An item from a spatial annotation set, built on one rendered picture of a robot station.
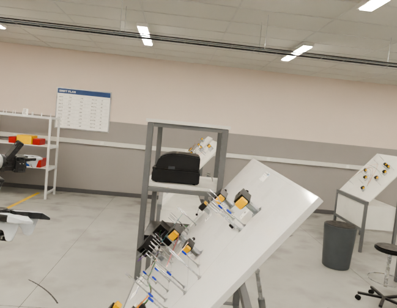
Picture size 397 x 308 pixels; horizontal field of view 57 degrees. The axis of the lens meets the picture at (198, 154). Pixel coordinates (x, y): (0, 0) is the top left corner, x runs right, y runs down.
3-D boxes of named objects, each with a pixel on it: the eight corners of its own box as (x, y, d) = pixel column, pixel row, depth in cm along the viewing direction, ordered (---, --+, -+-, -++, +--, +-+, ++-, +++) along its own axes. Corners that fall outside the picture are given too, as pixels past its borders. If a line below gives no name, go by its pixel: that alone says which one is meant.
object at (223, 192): (238, 195, 170) (224, 182, 169) (235, 206, 159) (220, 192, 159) (231, 201, 171) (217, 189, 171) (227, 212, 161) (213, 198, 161)
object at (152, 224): (140, 244, 227) (142, 234, 227) (148, 228, 262) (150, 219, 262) (193, 250, 227) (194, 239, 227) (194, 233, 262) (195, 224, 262)
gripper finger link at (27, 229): (48, 235, 92) (8, 233, 90) (51, 212, 93) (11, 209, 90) (47, 238, 90) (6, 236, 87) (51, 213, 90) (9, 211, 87)
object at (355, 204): (358, 252, 608) (372, 154, 596) (331, 231, 726) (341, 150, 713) (400, 256, 611) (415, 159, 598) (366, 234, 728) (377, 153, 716)
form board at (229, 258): (137, 283, 218) (135, 281, 218) (255, 160, 212) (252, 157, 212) (64, 465, 101) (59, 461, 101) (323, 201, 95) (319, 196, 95)
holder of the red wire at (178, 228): (194, 230, 189) (179, 216, 189) (189, 242, 177) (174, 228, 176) (188, 236, 191) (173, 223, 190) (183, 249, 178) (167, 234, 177)
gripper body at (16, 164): (20, 168, 195) (-4, 168, 185) (22, 153, 193) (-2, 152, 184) (26, 172, 190) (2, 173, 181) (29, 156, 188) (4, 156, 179)
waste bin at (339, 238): (356, 274, 507) (362, 230, 503) (322, 269, 512) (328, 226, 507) (347, 262, 553) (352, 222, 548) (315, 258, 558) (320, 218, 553)
